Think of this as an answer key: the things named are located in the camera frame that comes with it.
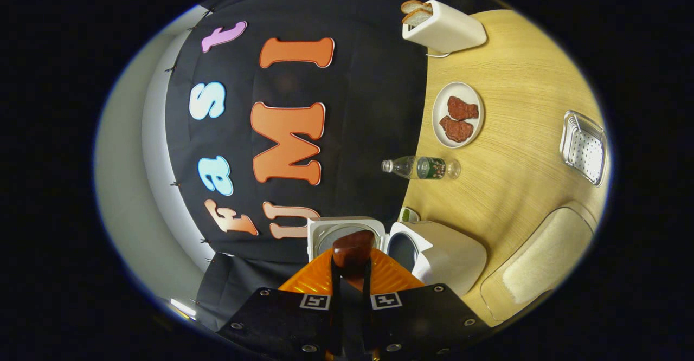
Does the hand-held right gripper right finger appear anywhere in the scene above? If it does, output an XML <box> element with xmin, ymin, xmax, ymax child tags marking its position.
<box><xmin>352</xmin><ymin>247</ymin><xmax>491</xmax><ymax>361</ymax></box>

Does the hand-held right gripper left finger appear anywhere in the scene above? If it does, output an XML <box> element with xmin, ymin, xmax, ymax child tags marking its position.
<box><xmin>217</xmin><ymin>247</ymin><xmax>348</xmax><ymax>361</ymax></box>

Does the brown wooden spoon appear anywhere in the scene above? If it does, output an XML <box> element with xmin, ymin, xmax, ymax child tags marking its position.
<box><xmin>332</xmin><ymin>230</ymin><xmax>376</xmax><ymax>296</ymax></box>

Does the white rice cooker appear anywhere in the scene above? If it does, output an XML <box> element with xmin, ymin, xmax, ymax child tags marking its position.
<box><xmin>307</xmin><ymin>216</ymin><xmax>487</xmax><ymax>296</ymax></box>

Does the clear plastic tray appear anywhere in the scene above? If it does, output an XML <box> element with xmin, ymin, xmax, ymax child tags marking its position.
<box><xmin>480</xmin><ymin>201</ymin><xmax>603</xmax><ymax>323</ymax></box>

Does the glass bottle green label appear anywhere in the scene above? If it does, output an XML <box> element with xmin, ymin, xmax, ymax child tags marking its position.
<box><xmin>381</xmin><ymin>155</ymin><xmax>461</xmax><ymax>181</ymax></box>

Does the black backdrop cloth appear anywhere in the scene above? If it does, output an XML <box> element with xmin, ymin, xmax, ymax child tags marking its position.
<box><xmin>163</xmin><ymin>0</ymin><xmax>483</xmax><ymax>332</ymax></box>

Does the red meat piece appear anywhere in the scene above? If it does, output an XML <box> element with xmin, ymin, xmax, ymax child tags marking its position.
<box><xmin>439</xmin><ymin>115</ymin><xmax>474</xmax><ymax>143</ymax></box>
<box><xmin>447</xmin><ymin>96</ymin><xmax>480</xmax><ymax>121</ymax></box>

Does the white round plate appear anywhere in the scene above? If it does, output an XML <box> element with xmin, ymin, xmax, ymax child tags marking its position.
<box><xmin>432</xmin><ymin>82</ymin><xmax>485</xmax><ymax>149</ymax></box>

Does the white toaster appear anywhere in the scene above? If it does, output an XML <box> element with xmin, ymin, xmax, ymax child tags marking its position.
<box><xmin>402</xmin><ymin>0</ymin><xmax>487</xmax><ymax>54</ymax></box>

